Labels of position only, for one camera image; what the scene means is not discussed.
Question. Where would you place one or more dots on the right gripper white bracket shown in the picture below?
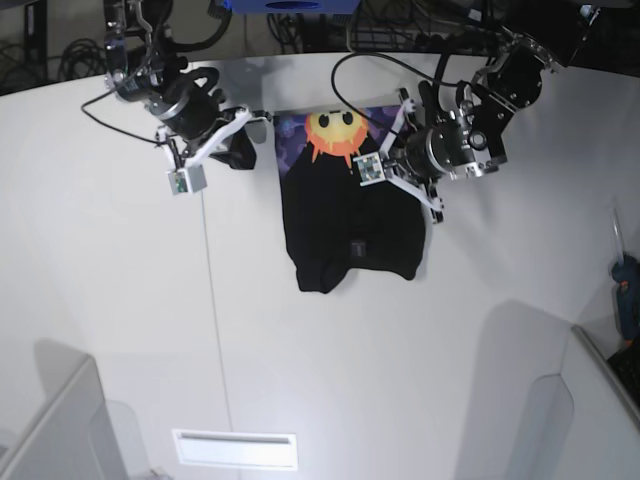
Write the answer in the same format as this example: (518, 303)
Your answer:
(227, 141)

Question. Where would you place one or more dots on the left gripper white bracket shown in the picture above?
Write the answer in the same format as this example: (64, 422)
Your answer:
(404, 159)

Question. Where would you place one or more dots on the black T-shirt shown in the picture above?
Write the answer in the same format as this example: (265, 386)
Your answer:
(332, 223)

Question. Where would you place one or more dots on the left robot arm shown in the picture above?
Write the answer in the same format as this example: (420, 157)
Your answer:
(466, 142)

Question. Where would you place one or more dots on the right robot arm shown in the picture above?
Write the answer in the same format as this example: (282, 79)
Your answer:
(145, 64)

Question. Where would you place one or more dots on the blue box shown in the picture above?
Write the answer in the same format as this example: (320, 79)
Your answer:
(293, 6)

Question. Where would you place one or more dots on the blue glue gun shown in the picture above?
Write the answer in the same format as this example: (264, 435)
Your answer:
(625, 274)

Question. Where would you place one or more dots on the black keyboard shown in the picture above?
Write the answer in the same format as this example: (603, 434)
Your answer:
(625, 367)

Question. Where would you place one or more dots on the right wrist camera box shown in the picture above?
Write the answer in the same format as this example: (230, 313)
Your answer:
(187, 180)

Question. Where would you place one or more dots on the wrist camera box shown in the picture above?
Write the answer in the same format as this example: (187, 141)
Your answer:
(370, 168)
(187, 180)

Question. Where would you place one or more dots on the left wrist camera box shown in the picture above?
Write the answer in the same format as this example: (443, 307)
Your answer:
(370, 168)

